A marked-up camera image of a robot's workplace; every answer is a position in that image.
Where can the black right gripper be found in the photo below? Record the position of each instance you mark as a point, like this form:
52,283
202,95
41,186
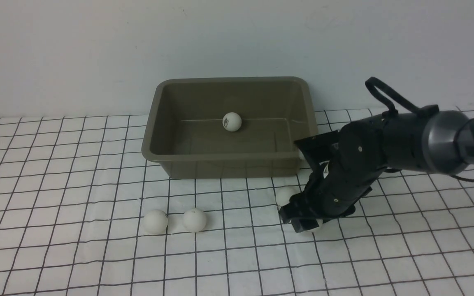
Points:
330,193

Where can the white ping-pong ball with logo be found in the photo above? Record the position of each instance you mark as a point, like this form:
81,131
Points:
232,122

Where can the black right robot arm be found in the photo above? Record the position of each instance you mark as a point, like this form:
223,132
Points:
346,162

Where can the olive green plastic bin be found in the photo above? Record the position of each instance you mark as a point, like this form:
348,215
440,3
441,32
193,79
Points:
185,136

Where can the white checkered tablecloth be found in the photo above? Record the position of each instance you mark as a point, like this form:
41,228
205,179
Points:
74,191

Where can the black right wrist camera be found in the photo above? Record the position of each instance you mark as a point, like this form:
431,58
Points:
319,148

